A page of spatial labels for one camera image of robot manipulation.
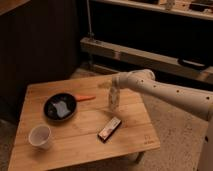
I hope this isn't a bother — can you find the dark rectangular snack box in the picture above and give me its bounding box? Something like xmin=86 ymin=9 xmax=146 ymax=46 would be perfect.
xmin=97 ymin=117 xmax=122 ymax=143

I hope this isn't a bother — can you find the low wooden table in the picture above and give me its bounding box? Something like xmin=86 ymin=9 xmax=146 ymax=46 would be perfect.
xmin=8 ymin=75 xmax=160 ymax=171

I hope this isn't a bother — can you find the metal vertical pole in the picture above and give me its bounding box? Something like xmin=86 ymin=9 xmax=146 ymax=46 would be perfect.
xmin=86 ymin=0 xmax=94 ymax=41

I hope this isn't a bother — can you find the white paper cup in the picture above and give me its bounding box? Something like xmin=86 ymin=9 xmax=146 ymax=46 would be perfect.
xmin=28 ymin=125 xmax=52 ymax=149

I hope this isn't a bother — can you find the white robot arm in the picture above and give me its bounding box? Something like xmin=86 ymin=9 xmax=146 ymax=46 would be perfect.
xmin=108 ymin=69 xmax=213 ymax=171

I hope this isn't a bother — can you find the black frying pan orange handle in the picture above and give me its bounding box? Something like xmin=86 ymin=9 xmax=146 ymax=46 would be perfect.
xmin=43 ymin=93 xmax=95 ymax=121

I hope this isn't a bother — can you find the long wooden beam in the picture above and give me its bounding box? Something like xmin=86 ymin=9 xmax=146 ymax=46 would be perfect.
xmin=80 ymin=37 xmax=213 ymax=84

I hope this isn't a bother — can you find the wooden shelf with clutter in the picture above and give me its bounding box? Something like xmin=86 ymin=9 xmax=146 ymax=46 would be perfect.
xmin=94 ymin=0 xmax=213 ymax=21

